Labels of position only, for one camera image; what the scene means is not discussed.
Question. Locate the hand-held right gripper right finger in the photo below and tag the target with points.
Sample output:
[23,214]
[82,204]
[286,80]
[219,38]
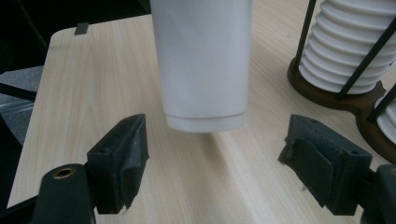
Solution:
[327,165]

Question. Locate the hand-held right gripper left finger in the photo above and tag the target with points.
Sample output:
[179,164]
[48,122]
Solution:
[118,161]

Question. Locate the white ribbed cup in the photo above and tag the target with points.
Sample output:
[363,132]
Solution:
[342,46]

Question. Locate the single white paper cup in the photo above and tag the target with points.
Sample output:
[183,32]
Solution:
[202,62]

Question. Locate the grey tape piece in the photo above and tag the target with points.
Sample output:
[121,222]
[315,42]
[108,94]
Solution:
[81,28]

